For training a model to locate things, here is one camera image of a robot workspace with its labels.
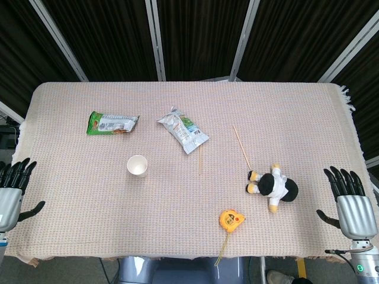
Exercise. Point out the thin wooden stick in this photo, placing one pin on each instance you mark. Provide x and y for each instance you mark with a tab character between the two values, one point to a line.
199	161
241	146

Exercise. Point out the black curtain panel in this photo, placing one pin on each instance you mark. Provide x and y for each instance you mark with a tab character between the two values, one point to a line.
302	38
365	97
103	38
23	59
201	38

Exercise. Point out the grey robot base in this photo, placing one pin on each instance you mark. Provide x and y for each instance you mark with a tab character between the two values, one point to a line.
177	270

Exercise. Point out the white table leg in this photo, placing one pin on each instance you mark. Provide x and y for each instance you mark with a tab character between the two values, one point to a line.
262	269

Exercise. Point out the white paper cup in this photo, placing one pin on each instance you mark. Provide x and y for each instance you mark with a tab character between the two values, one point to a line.
137	165

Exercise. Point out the pink woven tablecloth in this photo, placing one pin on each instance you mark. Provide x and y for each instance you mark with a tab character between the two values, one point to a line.
177	207

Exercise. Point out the silver snack bag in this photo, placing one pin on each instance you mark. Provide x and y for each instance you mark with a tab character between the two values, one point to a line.
183	131

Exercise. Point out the left black-fingered silver robot hand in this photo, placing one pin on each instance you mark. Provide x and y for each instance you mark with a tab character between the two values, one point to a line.
10	204

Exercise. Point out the white partition post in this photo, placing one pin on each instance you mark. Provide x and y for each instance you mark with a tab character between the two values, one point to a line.
244	41
349	48
373	162
59	41
10	112
156	41

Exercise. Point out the right black-fingered silver robot hand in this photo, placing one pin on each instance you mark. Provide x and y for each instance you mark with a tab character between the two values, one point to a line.
355	216

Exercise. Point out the green snack bag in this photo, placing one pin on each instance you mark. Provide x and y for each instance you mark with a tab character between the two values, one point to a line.
111	124

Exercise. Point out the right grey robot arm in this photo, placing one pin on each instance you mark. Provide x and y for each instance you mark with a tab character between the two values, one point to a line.
367	260

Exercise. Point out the black and white plush toy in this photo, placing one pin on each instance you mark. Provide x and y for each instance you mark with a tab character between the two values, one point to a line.
274	185

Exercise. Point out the yellow tape measure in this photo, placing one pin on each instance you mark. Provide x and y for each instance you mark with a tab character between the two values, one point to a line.
231	220

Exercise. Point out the black equipment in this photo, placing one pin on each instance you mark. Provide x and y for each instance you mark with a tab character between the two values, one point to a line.
6	133

